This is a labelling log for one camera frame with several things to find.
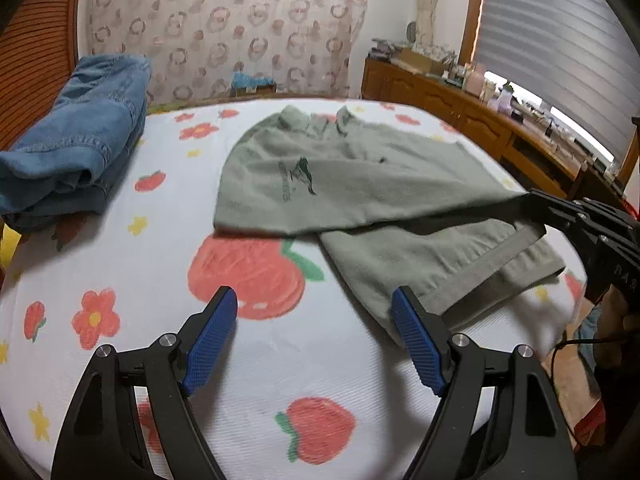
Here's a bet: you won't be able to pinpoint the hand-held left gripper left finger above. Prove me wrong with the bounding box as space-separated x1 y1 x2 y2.
50 286 238 480

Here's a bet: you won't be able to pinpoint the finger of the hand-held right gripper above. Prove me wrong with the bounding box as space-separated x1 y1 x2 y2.
545 217 640 263
522 188 632 228

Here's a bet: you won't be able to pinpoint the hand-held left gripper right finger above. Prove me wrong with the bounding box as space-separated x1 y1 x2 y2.
391 286 577 480

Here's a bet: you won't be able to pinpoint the strawberry printed blanket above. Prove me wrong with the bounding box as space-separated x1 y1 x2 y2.
0 97 591 480

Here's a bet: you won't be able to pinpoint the wooden cabinet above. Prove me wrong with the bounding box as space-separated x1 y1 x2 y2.
361 57 632 211

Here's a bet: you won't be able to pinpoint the pink container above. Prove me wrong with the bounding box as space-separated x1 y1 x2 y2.
465 62 487 95

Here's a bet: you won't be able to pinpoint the cardboard box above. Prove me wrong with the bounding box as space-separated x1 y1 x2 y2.
395 47 447 76

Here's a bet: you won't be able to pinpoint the yellow cloth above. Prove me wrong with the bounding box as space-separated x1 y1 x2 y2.
0 224 22 268

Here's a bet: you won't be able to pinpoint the cream curtain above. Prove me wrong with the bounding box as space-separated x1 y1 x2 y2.
414 0 475 56

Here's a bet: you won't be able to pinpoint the folded blue jeans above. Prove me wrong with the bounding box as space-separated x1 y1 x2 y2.
0 54 152 233

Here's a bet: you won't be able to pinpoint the blue package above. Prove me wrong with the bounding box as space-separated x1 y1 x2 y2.
231 71 277 96

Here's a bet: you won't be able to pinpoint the circle patterned curtain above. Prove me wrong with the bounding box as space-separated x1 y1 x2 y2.
82 0 369 107

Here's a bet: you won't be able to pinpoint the ribbed wooden headboard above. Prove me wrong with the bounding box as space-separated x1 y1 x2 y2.
0 0 87 153

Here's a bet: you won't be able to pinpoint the black cable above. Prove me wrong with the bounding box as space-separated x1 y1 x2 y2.
549 336 640 453

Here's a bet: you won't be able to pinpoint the wooden window frame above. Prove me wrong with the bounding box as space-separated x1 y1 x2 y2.
459 0 488 67

